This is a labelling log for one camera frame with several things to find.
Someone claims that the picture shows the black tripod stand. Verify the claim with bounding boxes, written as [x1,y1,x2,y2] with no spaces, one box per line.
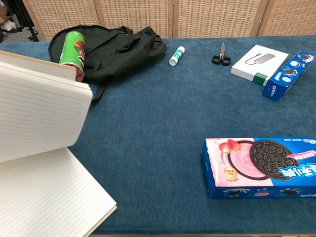
[7,0,40,42]

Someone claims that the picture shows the blue table cloth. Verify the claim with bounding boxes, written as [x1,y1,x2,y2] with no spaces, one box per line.
[0,35,316,235]

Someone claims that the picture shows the black-handled scissors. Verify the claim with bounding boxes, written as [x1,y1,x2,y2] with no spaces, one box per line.
[211,42,232,66]

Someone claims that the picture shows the white usb hub box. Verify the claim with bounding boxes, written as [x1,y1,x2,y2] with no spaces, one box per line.
[230,44,289,86]

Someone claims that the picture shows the woven wooden folding screen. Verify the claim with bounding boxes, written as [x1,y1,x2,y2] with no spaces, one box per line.
[22,0,316,41]

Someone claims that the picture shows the black backpack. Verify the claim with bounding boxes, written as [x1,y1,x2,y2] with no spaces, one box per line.
[48,24,168,102]

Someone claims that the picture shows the white green glue stick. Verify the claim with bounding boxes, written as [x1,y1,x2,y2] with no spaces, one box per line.
[169,46,186,66]

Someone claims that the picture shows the beige notepad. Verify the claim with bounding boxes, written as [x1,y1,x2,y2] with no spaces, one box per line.
[0,50,118,237]

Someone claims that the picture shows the long blue oreo box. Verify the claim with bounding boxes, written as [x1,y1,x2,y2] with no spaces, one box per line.
[261,51,316,103]

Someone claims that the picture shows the pink blue oreo box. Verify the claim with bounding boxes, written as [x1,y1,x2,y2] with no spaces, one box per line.
[201,137,316,199]

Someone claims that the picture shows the green chips can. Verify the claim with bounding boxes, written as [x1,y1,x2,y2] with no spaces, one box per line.
[59,31,87,83]

